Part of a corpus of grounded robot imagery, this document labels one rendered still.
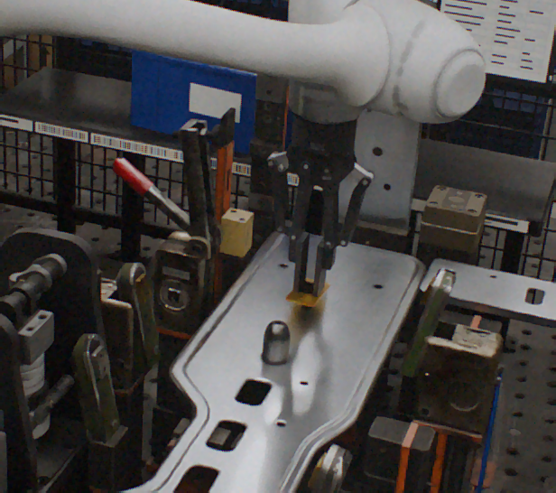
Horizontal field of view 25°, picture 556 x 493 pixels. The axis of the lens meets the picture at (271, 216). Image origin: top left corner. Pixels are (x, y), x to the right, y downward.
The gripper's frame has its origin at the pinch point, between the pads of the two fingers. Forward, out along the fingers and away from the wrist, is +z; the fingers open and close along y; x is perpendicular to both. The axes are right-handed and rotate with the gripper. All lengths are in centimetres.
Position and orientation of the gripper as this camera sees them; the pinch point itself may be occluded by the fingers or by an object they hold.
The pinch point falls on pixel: (310, 265)
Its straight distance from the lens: 155.4
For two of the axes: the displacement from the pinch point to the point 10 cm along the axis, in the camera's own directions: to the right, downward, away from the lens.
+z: -0.7, 8.9, 4.5
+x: 3.2, -4.1, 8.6
